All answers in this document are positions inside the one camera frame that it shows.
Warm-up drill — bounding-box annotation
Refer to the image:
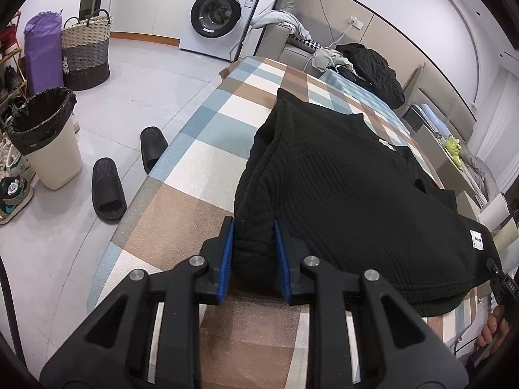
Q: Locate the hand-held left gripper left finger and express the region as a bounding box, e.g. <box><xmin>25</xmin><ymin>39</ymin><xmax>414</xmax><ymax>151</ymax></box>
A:
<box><xmin>39</xmin><ymin>216</ymin><xmax>236</xmax><ymax>389</ymax></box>

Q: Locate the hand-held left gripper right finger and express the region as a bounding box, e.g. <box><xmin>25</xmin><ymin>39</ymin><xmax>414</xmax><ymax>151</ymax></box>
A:
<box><xmin>272</xmin><ymin>218</ymin><xmax>469</xmax><ymax>389</ymax></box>

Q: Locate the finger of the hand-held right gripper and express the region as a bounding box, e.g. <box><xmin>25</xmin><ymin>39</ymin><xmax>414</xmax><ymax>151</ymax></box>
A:
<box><xmin>485</xmin><ymin>258</ymin><xmax>509</xmax><ymax>305</ymax></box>

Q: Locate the black knit sweater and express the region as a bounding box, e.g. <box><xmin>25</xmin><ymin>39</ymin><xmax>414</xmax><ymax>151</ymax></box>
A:
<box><xmin>233</xmin><ymin>88</ymin><xmax>503</xmax><ymax>317</ymax></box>

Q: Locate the person's right hand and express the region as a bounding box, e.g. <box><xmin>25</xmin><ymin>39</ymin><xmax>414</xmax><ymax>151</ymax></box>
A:
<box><xmin>475</xmin><ymin>305</ymin><xmax>511</xmax><ymax>350</ymax></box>

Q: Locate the white cardboard box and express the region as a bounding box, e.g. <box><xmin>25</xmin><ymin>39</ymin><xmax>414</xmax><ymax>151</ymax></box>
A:
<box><xmin>478</xmin><ymin>195</ymin><xmax>511</xmax><ymax>233</ymax></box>

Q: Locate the plaid table cover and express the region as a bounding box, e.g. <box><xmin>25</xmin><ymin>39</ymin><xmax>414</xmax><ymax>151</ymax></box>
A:
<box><xmin>87</xmin><ymin>57</ymin><xmax>493</xmax><ymax>389</ymax></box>

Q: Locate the grey quilt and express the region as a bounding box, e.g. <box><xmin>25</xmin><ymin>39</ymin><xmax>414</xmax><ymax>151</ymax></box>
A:
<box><xmin>462</xmin><ymin>146</ymin><xmax>501</xmax><ymax>207</ymax></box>

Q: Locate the green plush toy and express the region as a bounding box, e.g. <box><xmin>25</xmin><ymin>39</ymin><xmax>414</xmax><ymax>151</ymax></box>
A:
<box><xmin>444</xmin><ymin>136</ymin><xmax>467</xmax><ymax>167</ymax></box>

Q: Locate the black slipper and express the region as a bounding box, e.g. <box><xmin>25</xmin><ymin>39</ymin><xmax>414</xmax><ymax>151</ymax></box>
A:
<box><xmin>140</xmin><ymin>127</ymin><xmax>169</xmax><ymax>174</ymax></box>
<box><xmin>91</xmin><ymin>157</ymin><xmax>127</xmax><ymax>223</ymax></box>

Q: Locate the white curtain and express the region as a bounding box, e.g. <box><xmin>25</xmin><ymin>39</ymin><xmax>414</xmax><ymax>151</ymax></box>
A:
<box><xmin>476</xmin><ymin>51</ymin><xmax>519</xmax><ymax>195</ymax></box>

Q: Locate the grey box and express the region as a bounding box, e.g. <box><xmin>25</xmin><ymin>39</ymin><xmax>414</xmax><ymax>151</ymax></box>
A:
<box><xmin>414</xmin><ymin>124</ymin><xmax>487</xmax><ymax>211</ymax></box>

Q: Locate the light blue pillow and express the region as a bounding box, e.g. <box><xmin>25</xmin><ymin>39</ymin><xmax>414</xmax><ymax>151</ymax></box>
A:
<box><xmin>419</xmin><ymin>103</ymin><xmax>449</xmax><ymax>138</ymax></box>

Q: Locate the beige bed headboard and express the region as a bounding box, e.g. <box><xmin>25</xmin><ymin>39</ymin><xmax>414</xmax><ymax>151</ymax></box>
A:
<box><xmin>405</xmin><ymin>63</ymin><xmax>477</xmax><ymax>138</ymax></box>

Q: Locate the light blue checked cloth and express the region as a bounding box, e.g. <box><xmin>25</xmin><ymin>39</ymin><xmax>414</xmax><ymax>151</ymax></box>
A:
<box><xmin>318</xmin><ymin>69</ymin><xmax>406</xmax><ymax>126</ymax></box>

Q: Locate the cream trash bin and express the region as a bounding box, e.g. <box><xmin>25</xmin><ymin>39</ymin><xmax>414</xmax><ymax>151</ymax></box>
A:
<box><xmin>7</xmin><ymin>87</ymin><xmax>83</xmax><ymax>190</ymax></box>

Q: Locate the light grey garment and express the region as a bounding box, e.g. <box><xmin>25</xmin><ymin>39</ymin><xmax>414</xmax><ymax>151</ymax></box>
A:
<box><xmin>310</xmin><ymin>49</ymin><xmax>353</xmax><ymax>71</ymax></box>

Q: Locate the grey sofa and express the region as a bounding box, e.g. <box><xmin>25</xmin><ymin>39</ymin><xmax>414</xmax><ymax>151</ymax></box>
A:
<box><xmin>255</xmin><ymin>24</ymin><xmax>406</xmax><ymax>118</ymax></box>

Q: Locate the black quilted jacket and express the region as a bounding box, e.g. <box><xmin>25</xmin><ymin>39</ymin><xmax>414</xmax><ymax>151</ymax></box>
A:
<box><xmin>336</xmin><ymin>42</ymin><xmax>406</xmax><ymax>108</ymax></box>

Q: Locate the houndstooth pillow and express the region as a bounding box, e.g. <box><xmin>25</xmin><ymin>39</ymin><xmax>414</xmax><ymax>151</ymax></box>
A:
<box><xmin>289</xmin><ymin>34</ymin><xmax>325</xmax><ymax>50</ymax></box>

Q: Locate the teal and black sneaker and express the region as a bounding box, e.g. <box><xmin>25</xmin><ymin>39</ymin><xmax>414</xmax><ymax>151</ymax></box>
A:
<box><xmin>0</xmin><ymin>176</ymin><xmax>34</xmax><ymax>225</ymax></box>

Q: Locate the white crumpled garment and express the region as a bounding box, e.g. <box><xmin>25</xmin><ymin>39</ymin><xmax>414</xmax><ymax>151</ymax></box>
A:
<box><xmin>249</xmin><ymin>9</ymin><xmax>311</xmax><ymax>41</ymax></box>

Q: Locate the white washing machine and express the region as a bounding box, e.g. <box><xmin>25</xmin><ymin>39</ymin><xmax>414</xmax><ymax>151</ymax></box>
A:
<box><xmin>179</xmin><ymin>0</ymin><xmax>266</xmax><ymax>62</ymax></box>

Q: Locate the woven laundry basket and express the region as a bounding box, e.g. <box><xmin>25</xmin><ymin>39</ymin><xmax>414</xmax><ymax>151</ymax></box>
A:
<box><xmin>61</xmin><ymin>9</ymin><xmax>113</xmax><ymax>91</ymax></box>

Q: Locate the white cabinet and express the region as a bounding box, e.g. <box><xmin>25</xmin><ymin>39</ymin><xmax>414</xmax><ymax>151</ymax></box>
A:
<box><xmin>109</xmin><ymin>0</ymin><xmax>195</xmax><ymax>47</ymax></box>

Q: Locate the purple bag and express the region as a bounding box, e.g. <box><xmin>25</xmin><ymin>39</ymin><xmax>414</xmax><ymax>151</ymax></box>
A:
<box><xmin>23</xmin><ymin>10</ymin><xmax>65</xmax><ymax>96</ymax></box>

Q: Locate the shoe rack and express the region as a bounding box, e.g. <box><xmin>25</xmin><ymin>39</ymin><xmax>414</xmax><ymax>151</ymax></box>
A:
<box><xmin>0</xmin><ymin>12</ymin><xmax>28</xmax><ymax>130</ymax></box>

